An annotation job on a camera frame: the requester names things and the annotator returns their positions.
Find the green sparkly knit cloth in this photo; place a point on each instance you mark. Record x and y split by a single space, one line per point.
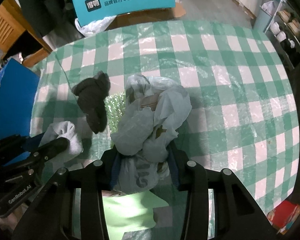
115 107

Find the light green cloth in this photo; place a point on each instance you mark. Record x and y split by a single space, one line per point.
129 213

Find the black rolled sock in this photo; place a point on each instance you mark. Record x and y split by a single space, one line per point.
91 93

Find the shoe rack with shoes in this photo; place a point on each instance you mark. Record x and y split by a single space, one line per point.
281 24

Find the small grey white sock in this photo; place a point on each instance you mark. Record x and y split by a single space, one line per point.
64 137

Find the wooden louvered cabinet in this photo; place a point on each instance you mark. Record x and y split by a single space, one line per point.
12 26

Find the green checkered tablecloth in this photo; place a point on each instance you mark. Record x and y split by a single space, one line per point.
243 110

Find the red box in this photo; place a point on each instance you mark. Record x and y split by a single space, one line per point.
283 216

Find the dark hanging jackets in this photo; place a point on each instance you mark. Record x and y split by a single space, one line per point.
46 15

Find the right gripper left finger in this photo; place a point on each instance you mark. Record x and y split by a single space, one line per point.
68 195

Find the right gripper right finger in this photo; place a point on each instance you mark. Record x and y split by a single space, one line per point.
237 214

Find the blue-edged cardboard box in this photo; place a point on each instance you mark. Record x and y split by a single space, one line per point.
18 86

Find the brown cardboard box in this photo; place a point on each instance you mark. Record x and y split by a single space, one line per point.
146 16

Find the white blue plastic bag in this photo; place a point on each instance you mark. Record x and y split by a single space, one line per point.
155 108

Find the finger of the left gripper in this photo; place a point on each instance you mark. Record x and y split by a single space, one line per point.
47 149
18 142

